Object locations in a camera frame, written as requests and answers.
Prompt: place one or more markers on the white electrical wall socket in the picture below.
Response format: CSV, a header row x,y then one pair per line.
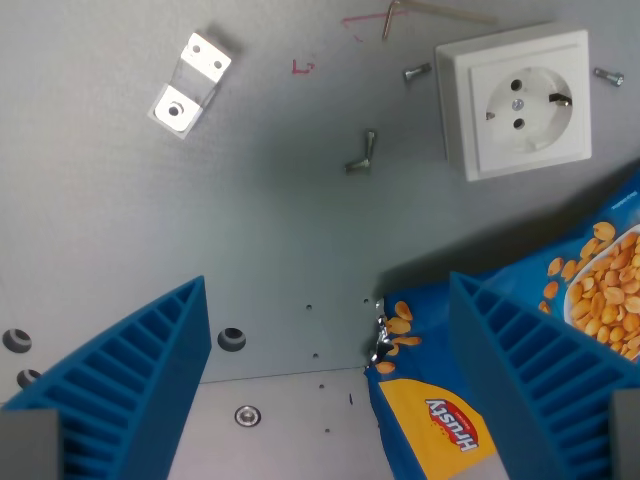
x,y
520,100

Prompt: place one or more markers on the bent aluminium mounting bracket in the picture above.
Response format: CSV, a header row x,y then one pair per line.
x,y
187,85

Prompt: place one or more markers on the countersunk table bolt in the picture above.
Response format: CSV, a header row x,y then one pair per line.
x,y
247,416

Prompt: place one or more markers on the small socket head screw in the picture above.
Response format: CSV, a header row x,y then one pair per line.
x,y
609,77
370,143
417,73
357,165

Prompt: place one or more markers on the blue peanut snack bag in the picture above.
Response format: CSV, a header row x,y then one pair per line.
x,y
590,280

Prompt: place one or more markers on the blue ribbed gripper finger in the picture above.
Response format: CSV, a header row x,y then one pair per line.
x,y
125,385
530,370

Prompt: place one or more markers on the metal hex allen key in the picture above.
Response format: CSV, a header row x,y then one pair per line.
x,y
430,11

